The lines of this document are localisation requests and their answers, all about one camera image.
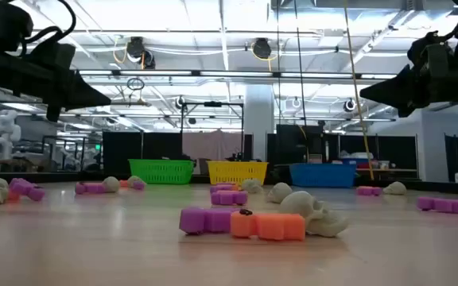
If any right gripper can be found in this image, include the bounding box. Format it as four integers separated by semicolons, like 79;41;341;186
358;31;458;118

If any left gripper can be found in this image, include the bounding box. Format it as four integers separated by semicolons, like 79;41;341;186
0;39;112;122

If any purple toy block front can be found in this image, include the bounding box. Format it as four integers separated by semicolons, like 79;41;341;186
178;206;238;235

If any black partition panel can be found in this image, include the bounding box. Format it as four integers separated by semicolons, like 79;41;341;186
102;131;183;175
338;133;419;172

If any blue storage bin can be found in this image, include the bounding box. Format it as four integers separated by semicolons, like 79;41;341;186
340;152;375;169

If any green plastic basket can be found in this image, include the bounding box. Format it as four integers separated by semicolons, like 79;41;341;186
128;158;196;185

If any blue plastic basket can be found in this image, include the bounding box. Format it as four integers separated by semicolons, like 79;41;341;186
289;162;358;189

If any pink hanging cloth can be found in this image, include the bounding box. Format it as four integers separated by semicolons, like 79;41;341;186
181;129;243;162

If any long overhead light bar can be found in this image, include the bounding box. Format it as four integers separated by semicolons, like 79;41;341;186
78;69;398;79

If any yellow plastic basket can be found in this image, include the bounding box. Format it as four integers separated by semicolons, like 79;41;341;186
206;160;270;187

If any yellow hanging cable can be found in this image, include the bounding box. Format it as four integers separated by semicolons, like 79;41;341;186
343;0;375;182

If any black ceiling cord reel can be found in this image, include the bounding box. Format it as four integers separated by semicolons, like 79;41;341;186
125;36;157;71
251;37;273;60

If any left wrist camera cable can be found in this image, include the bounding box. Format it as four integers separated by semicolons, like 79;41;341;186
17;0;77;45

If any black aluminium table frame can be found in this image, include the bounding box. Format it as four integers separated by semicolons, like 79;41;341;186
0;169;458;195

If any black hanging cable with coil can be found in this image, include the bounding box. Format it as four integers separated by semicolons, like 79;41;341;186
293;0;310;162

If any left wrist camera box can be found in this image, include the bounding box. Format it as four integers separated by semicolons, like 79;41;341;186
0;0;34;41

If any thin black hanging cable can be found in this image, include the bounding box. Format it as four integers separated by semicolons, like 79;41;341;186
275;0;282;124

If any black metal stand frame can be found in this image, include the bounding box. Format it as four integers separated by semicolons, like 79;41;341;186
179;100;246;160

